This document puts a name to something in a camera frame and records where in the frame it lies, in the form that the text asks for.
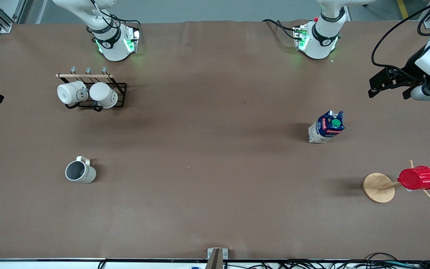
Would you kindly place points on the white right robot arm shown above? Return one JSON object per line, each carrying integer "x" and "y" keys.
{"x": 112, "y": 45}

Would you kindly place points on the blue white milk carton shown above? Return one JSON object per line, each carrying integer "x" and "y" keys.
{"x": 326, "y": 129}

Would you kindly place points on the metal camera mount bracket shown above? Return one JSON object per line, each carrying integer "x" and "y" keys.
{"x": 217, "y": 257}

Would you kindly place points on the white mug with round print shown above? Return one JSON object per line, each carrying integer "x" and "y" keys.
{"x": 69, "y": 93}

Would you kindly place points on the red ribbed plastic cup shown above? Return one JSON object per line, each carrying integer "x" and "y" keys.
{"x": 418, "y": 178}

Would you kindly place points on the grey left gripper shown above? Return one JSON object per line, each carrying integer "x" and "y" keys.
{"x": 413, "y": 69}

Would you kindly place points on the wooden mug tree stand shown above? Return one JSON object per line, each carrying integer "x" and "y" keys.
{"x": 379, "y": 186}

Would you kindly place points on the grey ceramic mug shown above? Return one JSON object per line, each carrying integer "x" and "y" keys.
{"x": 80, "y": 172}

